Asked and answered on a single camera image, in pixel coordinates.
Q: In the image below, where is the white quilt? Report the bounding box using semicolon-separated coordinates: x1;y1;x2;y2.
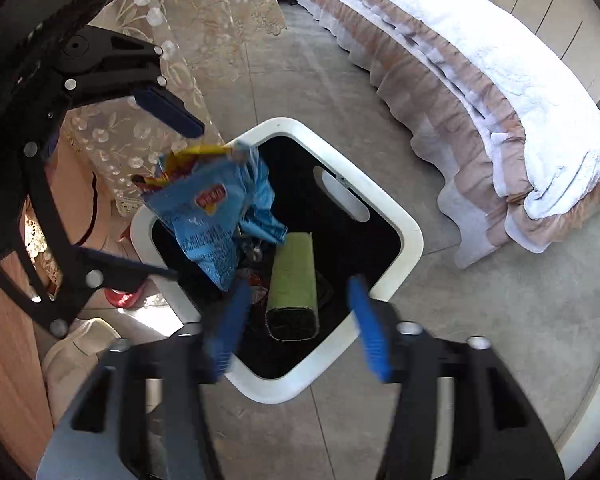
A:
312;0;600;221

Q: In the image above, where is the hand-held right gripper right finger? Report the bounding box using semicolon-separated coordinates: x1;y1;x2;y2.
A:
346;274;566;480

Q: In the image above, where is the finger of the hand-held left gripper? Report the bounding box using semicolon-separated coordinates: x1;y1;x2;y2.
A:
55;26;205;139
0;152;179;337

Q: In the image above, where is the white square trash bin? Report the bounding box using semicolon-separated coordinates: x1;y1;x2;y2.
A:
130;117;425;405

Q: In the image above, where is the white plastic bag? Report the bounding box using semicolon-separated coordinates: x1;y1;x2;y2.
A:
42;316;124;428

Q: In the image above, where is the bed with frilled skirt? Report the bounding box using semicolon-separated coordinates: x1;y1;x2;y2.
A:
295;0;600;269

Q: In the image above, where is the beige lace tablecloth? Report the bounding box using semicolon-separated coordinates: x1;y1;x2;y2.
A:
60;0;289;217

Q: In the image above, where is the wooden cabinet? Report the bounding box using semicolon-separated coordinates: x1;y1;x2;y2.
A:
0;252;56;478

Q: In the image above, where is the green cardboard box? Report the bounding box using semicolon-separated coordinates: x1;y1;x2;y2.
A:
264;231;322;344

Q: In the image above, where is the red round item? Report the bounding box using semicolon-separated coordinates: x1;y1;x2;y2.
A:
105;287;147;309

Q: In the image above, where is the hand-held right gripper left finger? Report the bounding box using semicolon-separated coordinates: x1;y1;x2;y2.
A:
36;276;254;480

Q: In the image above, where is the beige wardrobe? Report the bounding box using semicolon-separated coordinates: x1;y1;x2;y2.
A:
430;0;600;111

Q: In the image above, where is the blue snack bag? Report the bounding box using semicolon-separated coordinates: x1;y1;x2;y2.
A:
142;141;289;292

